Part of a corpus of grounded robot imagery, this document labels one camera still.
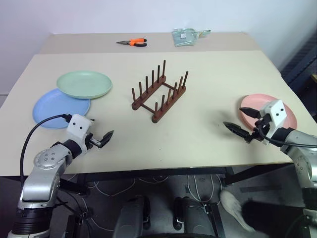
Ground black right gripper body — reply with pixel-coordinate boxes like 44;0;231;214
246;113;272;144

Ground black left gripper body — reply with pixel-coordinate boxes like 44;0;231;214
85;133;104;149

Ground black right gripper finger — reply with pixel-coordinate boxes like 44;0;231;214
223;121;249;143
239;107;261;119

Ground brown wooden dish rack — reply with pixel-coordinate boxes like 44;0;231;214
131;59;190;124

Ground pink plate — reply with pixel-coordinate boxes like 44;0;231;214
238;93;298;132

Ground green plate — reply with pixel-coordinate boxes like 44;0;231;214
56;70;113;100

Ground blue plate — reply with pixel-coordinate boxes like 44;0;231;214
32;88;91;130

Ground dark blue slatted object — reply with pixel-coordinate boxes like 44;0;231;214
280;31;317;100

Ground dark grey rounded robot leg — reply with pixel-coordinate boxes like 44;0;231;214
112;195;152;238
172;195;216;238

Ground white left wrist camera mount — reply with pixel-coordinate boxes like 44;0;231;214
66;114;93;151

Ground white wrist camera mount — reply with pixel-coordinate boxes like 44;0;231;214
66;114;93;151
259;99;288;145

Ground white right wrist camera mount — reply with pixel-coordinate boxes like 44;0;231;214
259;99;288;145

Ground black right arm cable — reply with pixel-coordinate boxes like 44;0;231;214
254;123;317;149

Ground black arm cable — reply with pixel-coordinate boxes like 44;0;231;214
254;123;317;149
19;113;73;184

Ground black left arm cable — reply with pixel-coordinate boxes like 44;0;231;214
19;113;73;184

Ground black table frame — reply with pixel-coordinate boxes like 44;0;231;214
56;165;296;197

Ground white floor cable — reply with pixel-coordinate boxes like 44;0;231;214
93;175;169;198
185;174;224;206

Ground orange handled pliers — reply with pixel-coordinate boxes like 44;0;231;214
115;37;148;48

